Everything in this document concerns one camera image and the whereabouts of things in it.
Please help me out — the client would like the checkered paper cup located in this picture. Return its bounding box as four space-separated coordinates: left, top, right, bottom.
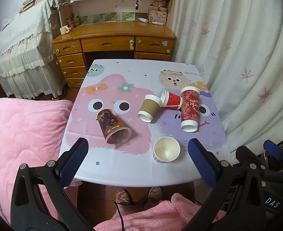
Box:
153 137 181 163

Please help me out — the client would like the dark clear plastic cup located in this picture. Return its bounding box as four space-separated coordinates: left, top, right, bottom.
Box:
97 109 132 148

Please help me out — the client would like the tall red patterned cup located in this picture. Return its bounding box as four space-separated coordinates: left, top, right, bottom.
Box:
181 86 200 132

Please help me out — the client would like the small red paper cup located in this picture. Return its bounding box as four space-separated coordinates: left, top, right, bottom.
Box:
160 90 183 110

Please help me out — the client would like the brown sleeve paper cup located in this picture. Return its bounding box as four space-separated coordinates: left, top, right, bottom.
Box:
138 94 162 123

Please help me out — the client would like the pink quilted blanket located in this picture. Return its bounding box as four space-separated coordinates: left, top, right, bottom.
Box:
0 98 73 222

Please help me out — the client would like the pink fleece clothing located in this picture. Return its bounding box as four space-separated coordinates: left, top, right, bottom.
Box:
93 192 227 231

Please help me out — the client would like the right patterned slipper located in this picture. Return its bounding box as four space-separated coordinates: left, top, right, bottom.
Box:
148 187 163 202

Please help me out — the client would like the patterned slipper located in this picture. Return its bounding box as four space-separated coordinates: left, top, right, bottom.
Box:
148 187 163 202
115 189 131 205

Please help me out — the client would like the left patterned slipper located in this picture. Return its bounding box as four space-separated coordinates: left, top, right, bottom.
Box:
115 189 131 205

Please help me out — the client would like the cartoon printed tablecloth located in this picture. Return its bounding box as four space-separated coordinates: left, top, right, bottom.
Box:
61 59 231 187

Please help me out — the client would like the white lace covered furniture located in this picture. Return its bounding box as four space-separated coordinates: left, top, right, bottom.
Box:
0 0 66 99

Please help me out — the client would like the white floral curtain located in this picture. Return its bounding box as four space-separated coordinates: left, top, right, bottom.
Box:
171 0 283 154

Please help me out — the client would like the wooden desk with drawers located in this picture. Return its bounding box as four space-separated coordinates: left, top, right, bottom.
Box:
52 21 176 88

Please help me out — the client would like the cardboard box on desk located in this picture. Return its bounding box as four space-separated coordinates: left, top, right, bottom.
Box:
148 9 168 25

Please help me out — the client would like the wooden desk shelf hutch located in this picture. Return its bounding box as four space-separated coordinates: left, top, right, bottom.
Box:
58 0 173 26

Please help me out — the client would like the black cable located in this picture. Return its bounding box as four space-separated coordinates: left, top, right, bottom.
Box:
113 200 137 231

